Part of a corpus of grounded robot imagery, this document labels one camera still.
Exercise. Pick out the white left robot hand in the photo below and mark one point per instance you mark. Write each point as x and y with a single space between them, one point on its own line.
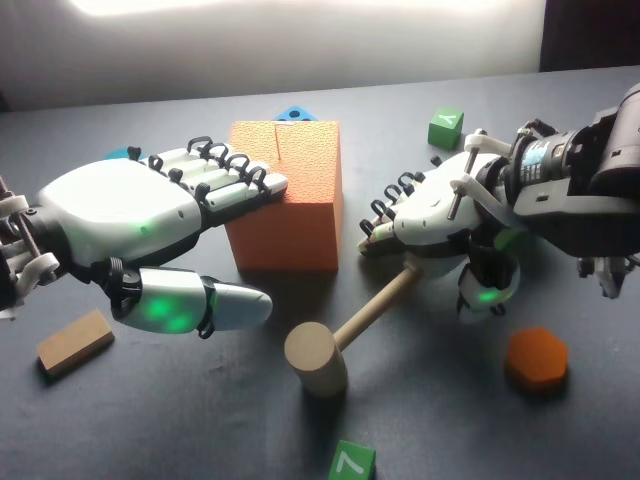
115 210

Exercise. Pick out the tan wooden rectangular block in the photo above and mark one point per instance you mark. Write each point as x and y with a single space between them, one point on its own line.
75 342

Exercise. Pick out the small green cube numbered seven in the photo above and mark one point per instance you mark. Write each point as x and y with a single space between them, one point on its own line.
352 462

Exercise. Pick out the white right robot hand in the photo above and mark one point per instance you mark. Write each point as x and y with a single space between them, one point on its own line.
435 210

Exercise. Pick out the orange hexagon block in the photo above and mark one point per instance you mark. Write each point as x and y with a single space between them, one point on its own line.
537 360

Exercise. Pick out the wooden mallet with white grip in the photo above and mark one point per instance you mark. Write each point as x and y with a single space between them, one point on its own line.
315 360

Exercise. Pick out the blue round disc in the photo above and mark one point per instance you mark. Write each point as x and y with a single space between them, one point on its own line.
117 154

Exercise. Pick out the large orange foam cube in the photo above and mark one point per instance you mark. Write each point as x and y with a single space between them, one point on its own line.
290 235

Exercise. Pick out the blue square block four holes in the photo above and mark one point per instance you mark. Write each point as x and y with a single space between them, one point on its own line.
295 114

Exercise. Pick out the grey table cloth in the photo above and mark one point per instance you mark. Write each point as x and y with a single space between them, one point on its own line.
200 425

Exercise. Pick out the small green cube lettered Y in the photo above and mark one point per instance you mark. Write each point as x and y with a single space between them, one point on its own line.
444 130

